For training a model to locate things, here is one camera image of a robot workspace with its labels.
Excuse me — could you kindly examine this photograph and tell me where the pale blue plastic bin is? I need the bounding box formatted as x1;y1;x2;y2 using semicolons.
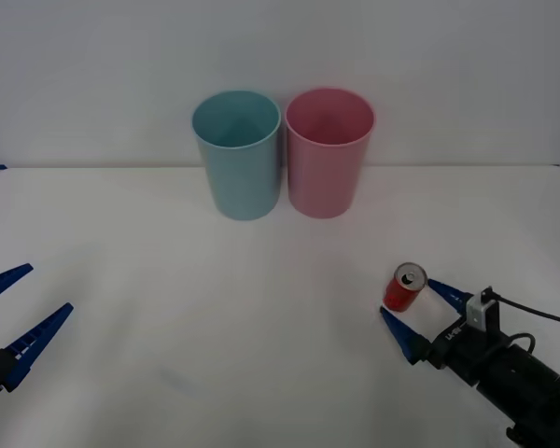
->
190;90;282;222

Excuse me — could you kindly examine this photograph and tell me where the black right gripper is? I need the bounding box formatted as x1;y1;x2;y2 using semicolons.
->
379;278;520;389

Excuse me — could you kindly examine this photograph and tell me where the pink plastic bin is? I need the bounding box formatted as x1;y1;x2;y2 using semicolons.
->
284;87;377;220

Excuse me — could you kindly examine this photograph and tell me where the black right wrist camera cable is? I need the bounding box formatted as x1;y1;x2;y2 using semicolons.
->
491;294;560;357

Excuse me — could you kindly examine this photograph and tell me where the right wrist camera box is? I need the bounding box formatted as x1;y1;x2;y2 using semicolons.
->
465;287;501;333

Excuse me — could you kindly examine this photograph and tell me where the red drink can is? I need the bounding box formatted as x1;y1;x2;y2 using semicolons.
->
382;261;429;315

